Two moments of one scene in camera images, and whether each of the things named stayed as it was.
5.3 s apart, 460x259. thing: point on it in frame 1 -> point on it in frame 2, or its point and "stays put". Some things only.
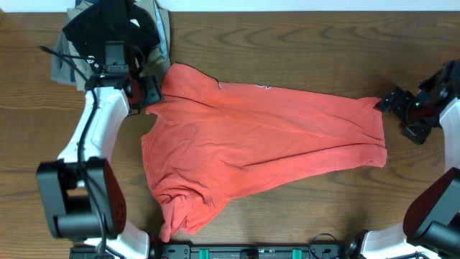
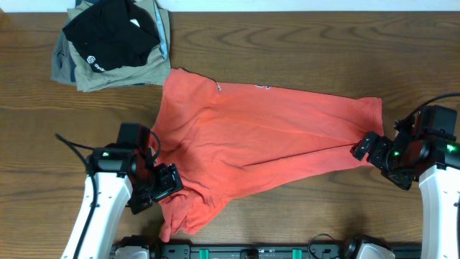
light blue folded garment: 162,30 stays put
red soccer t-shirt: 206,136 stays put
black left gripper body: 152,91 -> 169,179
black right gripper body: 401,104 -> 369,147
